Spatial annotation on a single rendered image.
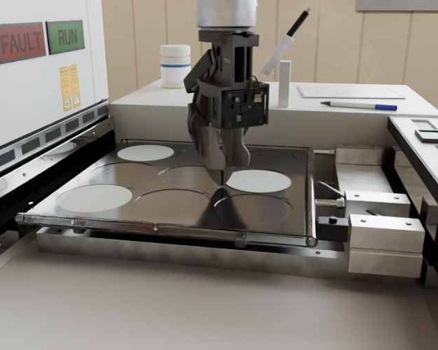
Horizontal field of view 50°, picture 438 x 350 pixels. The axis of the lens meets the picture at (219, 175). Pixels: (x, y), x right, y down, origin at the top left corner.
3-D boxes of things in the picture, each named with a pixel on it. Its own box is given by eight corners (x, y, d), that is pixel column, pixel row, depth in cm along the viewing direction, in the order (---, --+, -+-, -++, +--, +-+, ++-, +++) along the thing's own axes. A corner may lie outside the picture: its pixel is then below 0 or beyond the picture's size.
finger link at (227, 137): (236, 196, 64) (237, 129, 61) (217, 182, 69) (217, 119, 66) (256, 192, 65) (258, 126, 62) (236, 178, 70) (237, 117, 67)
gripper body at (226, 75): (216, 135, 58) (216, 32, 54) (189, 121, 65) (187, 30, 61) (270, 129, 61) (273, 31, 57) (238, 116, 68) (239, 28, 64)
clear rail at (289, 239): (11, 225, 58) (10, 214, 58) (17, 220, 60) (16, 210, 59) (318, 251, 52) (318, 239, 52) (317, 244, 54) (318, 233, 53)
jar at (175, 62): (157, 88, 111) (156, 46, 108) (166, 84, 117) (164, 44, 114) (187, 89, 110) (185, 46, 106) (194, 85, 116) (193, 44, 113)
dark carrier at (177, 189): (26, 217, 60) (25, 212, 59) (124, 144, 92) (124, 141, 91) (303, 239, 54) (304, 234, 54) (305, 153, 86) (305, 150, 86)
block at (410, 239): (349, 247, 55) (351, 223, 54) (347, 234, 58) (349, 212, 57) (422, 253, 54) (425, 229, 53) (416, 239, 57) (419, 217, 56)
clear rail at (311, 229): (304, 249, 53) (305, 238, 52) (306, 153, 87) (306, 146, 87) (318, 251, 52) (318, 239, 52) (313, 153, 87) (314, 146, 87)
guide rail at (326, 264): (38, 252, 66) (35, 232, 65) (45, 245, 68) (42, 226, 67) (414, 286, 58) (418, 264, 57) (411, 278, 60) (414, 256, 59)
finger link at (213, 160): (215, 199, 63) (215, 131, 60) (197, 185, 68) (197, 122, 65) (236, 196, 64) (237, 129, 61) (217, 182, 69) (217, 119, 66)
